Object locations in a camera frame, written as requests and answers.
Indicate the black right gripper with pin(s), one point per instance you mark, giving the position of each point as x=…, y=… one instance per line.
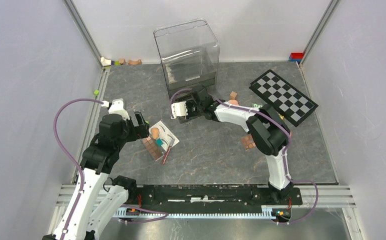
x=190, y=114

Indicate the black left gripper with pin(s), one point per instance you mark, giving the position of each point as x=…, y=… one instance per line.
x=142, y=131

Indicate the round peach powder puff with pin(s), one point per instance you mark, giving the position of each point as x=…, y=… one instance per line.
x=233, y=102

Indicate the clear acrylic drawer organizer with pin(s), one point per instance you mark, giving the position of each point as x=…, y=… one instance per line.
x=189, y=54

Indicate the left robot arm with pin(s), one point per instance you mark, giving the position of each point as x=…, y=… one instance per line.
x=81, y=221

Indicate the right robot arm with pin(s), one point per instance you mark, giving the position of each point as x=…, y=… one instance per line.
x=270, y=134

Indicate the orange makeup sponge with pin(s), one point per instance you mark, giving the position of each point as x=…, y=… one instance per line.
x=155, y=132

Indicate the teal cube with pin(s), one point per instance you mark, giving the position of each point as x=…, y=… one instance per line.
x=159, y=142

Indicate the eyebrow stencil card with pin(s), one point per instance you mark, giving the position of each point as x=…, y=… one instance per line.
x=165, y=134

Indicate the brown eyeshadow palette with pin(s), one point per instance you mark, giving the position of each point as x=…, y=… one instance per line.
x=152, y=147

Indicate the wooden cube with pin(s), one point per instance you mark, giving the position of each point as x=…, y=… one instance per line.
x=233, y=95

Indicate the red lip gloss tube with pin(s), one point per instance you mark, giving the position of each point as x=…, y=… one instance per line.
x=168, y=150

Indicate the orange blush palette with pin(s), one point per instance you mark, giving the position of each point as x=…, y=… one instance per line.
x=247, y=142

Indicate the small wooden toy blocks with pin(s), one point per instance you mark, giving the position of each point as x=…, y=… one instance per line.
x=107, y=62

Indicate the black white checkerboard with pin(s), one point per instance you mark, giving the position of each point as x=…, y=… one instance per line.
x=286, y=99

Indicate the red blue blocks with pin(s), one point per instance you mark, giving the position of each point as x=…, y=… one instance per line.
x=296, y=56

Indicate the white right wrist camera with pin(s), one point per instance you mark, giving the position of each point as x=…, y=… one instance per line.
x=179, y=109

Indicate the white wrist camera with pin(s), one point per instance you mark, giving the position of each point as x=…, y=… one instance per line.
x=179, y=109
x=116, y=106

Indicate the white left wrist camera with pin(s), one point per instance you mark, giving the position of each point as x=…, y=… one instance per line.
x=116, y=106

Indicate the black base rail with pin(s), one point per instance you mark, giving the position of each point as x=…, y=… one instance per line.
x=212, y=198

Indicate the aluminium frame rail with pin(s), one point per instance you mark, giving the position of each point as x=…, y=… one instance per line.
x=72, y=9

